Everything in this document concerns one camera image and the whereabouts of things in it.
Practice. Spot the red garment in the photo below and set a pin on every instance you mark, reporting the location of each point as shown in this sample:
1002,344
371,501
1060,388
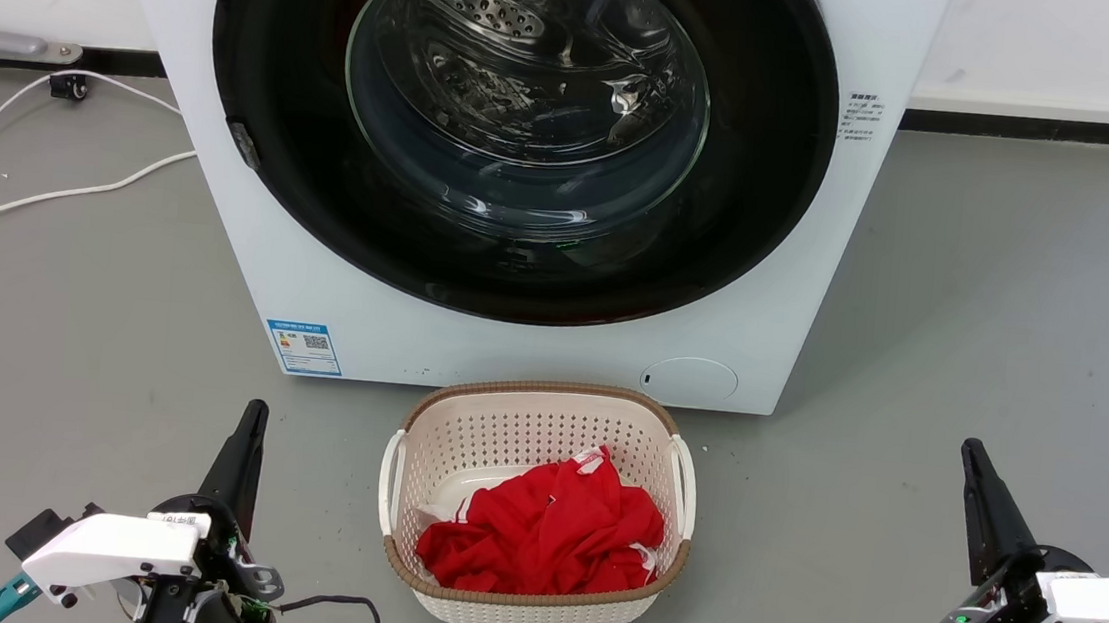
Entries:
545,532

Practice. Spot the blue energy label sticker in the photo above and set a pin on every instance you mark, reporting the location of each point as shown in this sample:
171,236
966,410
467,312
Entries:
304,348

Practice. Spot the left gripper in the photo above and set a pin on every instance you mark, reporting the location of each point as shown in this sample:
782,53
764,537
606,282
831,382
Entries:
222,614

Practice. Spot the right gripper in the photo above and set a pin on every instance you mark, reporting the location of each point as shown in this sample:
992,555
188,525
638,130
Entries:
1010,612

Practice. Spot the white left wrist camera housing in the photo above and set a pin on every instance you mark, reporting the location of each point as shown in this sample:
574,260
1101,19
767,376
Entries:
113,544

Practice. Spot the white front-load washing machine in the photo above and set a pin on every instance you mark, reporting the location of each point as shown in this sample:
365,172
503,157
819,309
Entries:
510,358

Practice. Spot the small printed text sticker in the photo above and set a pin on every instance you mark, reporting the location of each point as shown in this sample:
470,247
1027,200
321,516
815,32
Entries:
861,117

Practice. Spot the cream perforated laundry basket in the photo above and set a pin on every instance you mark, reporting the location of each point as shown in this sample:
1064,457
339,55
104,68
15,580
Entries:
525,419

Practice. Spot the round white filter cover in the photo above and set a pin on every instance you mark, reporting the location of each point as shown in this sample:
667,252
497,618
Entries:
689,381

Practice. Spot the round black glass washer door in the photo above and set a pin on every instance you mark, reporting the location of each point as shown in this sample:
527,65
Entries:
277,46

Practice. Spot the perforated steel washing drum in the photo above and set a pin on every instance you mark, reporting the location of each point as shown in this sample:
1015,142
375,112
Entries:
501,6

